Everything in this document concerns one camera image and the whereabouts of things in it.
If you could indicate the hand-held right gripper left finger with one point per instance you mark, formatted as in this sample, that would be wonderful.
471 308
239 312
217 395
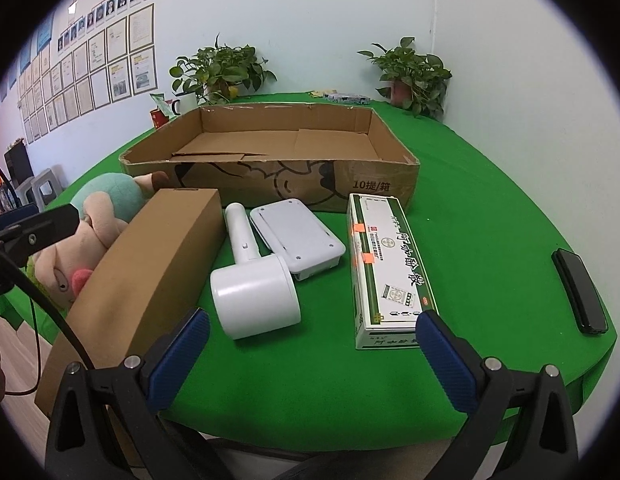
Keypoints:
182 352

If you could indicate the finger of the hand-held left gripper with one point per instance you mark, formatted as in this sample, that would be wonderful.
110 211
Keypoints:
42 230

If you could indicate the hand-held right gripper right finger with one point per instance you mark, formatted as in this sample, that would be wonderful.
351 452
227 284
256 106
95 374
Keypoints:
450 360

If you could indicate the pink pig plush toy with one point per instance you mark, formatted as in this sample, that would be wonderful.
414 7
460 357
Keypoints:
104 195

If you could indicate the white hair dryer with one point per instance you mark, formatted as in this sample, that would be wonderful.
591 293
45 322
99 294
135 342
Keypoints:
255 290

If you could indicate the cardboard insert divider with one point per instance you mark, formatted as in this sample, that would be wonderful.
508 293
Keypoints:
154 260

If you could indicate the white and green medicine box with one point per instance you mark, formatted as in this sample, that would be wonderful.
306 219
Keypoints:
385 270

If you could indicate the white rectangular device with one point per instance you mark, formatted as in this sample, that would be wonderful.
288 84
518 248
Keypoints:
295 235

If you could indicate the shallow cardboard tray box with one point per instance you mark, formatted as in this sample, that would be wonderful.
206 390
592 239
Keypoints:
290 145

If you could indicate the grey plastic stool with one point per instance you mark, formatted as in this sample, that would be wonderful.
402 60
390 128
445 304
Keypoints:
48 187
25 192

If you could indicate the black cabinet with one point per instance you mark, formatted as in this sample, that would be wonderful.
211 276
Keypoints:
17 162

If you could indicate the red cup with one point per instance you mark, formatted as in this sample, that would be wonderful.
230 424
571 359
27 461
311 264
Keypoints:
158 119

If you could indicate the green packet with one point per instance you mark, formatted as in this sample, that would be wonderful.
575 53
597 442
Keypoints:
162 104

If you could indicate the trailing green potted plant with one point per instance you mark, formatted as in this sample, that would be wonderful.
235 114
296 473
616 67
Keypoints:
217 67

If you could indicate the patterned tissue pack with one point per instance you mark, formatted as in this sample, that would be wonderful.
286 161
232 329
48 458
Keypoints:
347 98

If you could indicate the yellow paper item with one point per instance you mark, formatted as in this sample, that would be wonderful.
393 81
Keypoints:
319 93

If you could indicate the green potted plant pink pot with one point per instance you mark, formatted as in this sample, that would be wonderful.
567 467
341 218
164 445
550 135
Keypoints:
410 67

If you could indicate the group of framed wall certificates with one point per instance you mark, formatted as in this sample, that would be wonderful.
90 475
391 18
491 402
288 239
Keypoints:
89 75

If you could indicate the small blue wall poster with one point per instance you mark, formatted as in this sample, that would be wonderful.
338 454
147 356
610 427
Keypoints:
25 56

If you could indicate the large blue wall poster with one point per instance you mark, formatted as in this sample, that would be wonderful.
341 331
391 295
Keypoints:
45 32

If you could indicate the white wall conduit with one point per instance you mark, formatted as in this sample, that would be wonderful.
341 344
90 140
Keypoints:
434 10

